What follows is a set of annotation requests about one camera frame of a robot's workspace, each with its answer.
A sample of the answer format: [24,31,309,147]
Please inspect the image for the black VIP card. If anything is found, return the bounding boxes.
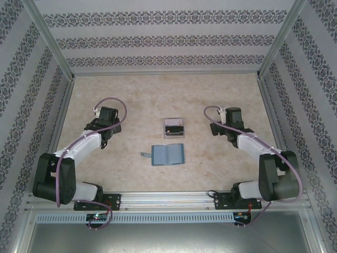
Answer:
[165,125,183,135]

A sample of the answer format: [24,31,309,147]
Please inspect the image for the teal card holder wallet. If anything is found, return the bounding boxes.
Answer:
[141,143,186,167]

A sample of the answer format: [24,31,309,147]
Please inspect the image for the grey metal sheet tray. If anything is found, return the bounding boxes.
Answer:
[19,222,326,253]

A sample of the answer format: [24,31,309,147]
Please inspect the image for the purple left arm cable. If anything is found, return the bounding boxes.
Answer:
[56,96,128,230]

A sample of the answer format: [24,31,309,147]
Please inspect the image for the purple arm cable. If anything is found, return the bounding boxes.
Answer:
[56,96,128,230]
[204,105,302,230]

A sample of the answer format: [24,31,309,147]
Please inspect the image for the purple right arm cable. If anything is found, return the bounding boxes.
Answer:
[204,105,302,230]

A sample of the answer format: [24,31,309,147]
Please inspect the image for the aluminium side rail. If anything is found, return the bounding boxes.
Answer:
[256,76,301,192]
[35,77,76,193]

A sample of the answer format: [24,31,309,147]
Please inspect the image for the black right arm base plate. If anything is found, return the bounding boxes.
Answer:
[213,192,260,211]

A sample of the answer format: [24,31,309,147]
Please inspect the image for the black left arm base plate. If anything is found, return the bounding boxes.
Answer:
[73,193,122,211]

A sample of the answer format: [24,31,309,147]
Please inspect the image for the aluminium frame post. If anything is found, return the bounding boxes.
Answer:
[255,0,308,80]
[25,0,77,81]

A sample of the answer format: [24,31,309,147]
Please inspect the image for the aluminium mounting rail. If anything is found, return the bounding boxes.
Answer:
[25,191,309,211]

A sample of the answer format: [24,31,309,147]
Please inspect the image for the slotted grey cable duct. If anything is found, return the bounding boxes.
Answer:
[35,212,235,223]

